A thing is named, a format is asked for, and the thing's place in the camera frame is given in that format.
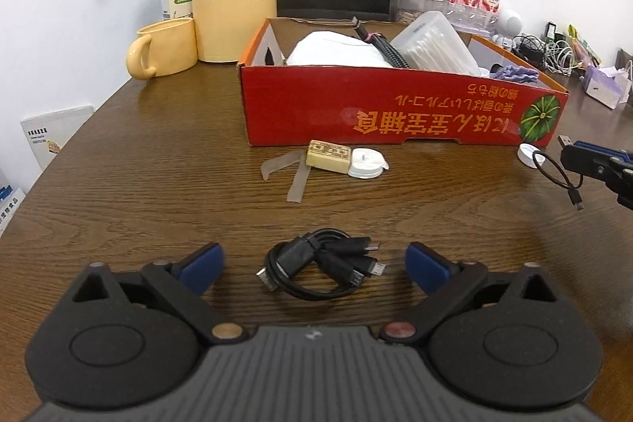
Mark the thin black usb cable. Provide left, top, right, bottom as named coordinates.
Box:
left=531, top=132, right=586, bottom=211

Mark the black usb cable bundle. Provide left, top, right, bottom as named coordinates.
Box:
left=255, top=227, right=387, bottom=302

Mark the purple woven cloth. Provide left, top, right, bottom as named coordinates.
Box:
left=490, top=64, right=540, bottom=83

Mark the clear cotton swab box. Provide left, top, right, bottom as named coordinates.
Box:
left=390, top=11, right=481, bottom=77

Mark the white cloth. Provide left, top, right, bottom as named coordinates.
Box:
left=285, top=31, right=392, bottom=68

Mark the purple tissue box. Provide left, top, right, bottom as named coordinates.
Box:
left=583, top=65, right=632, bottom=110

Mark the white round puck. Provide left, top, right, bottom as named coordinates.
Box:
left=517, top=144, right=545, bottom=169

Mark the colourful snack packet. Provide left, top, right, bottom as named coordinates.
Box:
left=568, top=25, right=601, bottom=66

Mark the red cardboard box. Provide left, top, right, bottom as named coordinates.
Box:
left=237, top=18, right=569, bottom=147

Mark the white round cap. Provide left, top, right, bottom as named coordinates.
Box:
left=348, top=148, right=389, bottom=180

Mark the beige soap bar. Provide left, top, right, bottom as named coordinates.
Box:
left=306, top=139, right=352, bottom=174

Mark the translucent tape strip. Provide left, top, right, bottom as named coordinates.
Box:
left=260, top=149, right=313, bottom=205

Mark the white robot toy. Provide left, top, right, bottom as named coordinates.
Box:
left=496, top=14, right=523, bottom=50

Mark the white booklet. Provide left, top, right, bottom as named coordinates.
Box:
left=21, top=105, right=95, bottom=170

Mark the yellow mug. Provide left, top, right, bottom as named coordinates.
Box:
left=125, top=17, right=199, bottom=80

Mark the tangled cables pile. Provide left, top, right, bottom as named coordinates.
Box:
left=514, top=20, right=590, bottom=77

